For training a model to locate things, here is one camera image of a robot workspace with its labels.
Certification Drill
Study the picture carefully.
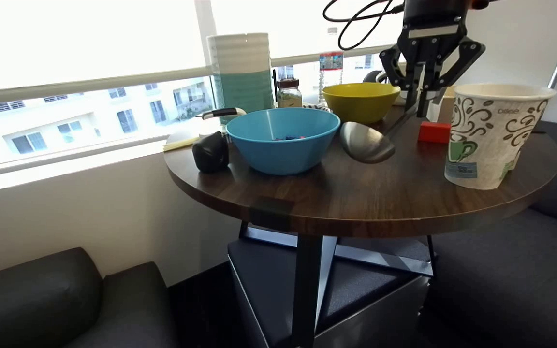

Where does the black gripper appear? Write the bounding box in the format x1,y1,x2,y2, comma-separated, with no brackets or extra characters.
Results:
377,20,487,120

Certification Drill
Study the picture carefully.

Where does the metal ladle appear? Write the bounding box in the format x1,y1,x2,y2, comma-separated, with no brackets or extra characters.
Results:
338,103,421,165

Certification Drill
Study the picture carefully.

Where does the yellow bowl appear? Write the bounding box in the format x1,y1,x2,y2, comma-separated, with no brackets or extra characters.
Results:
320,82,402,128

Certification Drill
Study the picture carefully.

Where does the blue bowl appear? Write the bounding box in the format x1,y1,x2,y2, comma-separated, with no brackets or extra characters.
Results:
224,107,342,178

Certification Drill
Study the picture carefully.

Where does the orange block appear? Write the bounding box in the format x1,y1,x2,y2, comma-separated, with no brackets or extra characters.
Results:
417,120,452,148

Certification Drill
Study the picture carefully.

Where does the swirl print paper cup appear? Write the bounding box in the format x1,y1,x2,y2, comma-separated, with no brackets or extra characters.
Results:
442,82,557,194

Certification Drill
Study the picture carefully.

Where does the clear water bottle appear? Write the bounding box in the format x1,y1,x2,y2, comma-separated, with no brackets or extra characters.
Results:
317,26,346,93

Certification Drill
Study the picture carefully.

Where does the round dark wood table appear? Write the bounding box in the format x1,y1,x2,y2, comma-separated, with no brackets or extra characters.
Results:
162,103,557,348

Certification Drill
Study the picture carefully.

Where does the small glass jar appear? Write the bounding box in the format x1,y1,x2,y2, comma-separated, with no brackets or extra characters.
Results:
272,76,305,111

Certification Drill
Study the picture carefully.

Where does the white roller blind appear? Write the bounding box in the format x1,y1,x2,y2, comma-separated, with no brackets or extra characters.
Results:
0,0,208,93
210,0,415,64

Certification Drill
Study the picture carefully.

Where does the white and teal container stack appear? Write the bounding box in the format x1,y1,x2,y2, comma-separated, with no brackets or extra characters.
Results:
206,32,274,117

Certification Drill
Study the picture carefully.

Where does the dark grey fabric sofa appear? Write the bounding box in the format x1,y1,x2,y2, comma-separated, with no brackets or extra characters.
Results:
419,120,557,348

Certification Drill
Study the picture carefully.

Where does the black squat object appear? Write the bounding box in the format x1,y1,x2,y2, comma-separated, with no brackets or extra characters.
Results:
191,130,232,177

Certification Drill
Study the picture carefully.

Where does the black leather sofa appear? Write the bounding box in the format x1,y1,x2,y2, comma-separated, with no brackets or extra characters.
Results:
0,246,177,348

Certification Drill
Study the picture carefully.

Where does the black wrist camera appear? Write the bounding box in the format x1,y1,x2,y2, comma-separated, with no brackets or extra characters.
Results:
402,0,471,26

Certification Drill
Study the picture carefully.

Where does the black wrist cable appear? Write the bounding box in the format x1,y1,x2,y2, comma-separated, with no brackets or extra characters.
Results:
320,0,409,53

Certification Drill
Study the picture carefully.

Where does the black handled tool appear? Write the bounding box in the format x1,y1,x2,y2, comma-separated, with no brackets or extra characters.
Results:
199,105,249,122

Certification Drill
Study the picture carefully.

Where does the white window frame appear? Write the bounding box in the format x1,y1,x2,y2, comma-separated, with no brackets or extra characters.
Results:
0,0,421,196

